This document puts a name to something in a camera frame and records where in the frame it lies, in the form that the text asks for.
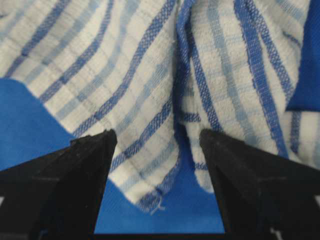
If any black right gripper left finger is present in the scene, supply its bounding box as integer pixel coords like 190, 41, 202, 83
0, 130, 117, 240

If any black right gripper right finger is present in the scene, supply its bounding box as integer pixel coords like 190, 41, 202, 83
199, 129, 320, 240

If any white blue striped towel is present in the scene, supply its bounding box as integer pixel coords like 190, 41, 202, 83
0, 0, 320, 213

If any blue table cloth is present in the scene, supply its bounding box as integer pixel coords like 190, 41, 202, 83
0, 0, 320, 234

